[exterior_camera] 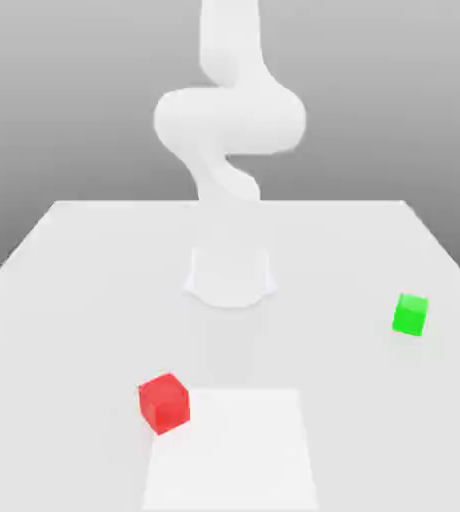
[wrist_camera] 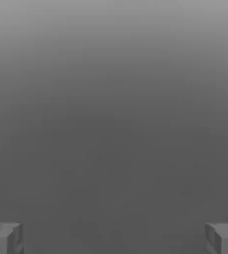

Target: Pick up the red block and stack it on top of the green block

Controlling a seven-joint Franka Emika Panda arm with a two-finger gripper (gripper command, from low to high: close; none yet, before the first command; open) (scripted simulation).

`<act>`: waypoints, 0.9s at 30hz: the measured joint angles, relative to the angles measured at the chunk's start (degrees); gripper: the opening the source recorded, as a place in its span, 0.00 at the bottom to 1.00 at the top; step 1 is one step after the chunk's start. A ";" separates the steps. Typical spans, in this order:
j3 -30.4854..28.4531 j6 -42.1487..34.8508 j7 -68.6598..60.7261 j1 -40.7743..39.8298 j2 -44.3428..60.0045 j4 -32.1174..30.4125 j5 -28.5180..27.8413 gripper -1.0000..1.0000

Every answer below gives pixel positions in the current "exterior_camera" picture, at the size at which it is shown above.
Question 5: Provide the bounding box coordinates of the small red cube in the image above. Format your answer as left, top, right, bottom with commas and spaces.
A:
137, 372, 192, 436

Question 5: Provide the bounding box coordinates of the small green cube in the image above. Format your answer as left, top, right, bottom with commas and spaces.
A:
391, 292, 430, 338

